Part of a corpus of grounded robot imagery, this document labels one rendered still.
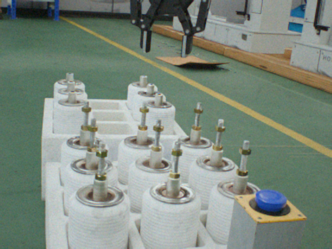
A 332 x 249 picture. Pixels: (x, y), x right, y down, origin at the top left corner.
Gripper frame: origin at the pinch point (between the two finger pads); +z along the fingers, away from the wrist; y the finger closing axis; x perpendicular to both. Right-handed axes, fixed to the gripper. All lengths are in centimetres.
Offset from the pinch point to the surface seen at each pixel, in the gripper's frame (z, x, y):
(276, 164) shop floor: 47, -80, -20
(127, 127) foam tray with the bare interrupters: 30, -42, 22
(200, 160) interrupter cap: 21.7, -5.9, -7.2
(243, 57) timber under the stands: 42, -305, 25
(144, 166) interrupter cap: 21.6, 2.2, 1.4
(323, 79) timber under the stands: 40, -233, -38
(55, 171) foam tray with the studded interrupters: 29.0, -2.3, 22.5
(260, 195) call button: 14.1, 20.9, -20.7
